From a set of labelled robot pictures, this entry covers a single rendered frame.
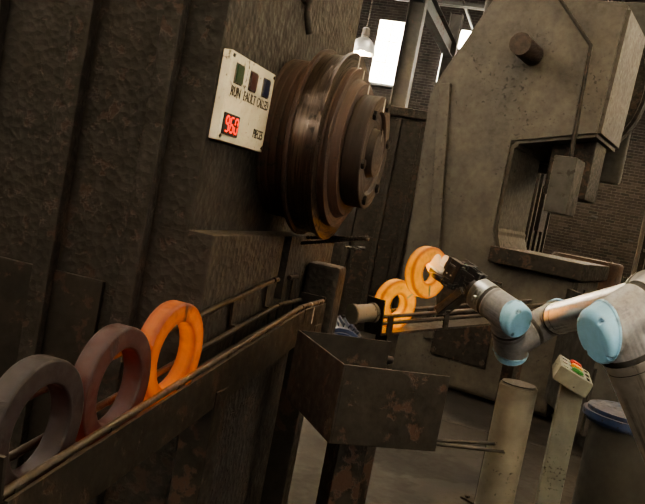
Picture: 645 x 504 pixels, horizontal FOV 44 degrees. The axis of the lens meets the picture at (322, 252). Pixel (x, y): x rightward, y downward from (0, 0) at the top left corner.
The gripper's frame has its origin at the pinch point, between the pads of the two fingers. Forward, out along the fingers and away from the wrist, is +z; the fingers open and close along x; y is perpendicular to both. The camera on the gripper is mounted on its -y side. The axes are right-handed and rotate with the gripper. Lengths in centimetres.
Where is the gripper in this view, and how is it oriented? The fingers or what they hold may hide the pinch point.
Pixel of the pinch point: (428, 266)
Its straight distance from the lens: 235.4
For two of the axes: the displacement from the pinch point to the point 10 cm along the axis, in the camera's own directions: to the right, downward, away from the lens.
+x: -7.7, -1.0, -6.4
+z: -5.4, -4.4, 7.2
